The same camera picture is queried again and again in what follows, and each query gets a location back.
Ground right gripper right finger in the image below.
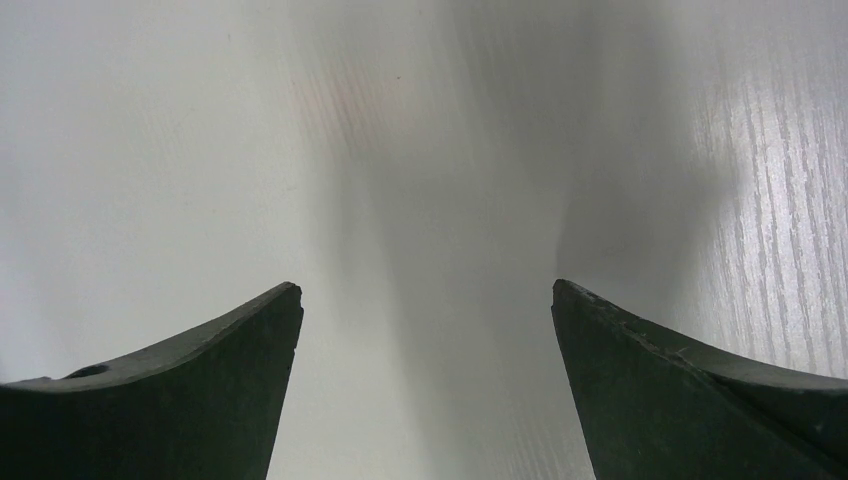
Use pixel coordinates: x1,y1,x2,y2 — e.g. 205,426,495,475
551,280,847,479

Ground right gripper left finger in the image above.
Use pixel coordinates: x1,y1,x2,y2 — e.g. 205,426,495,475
1,282,304,479

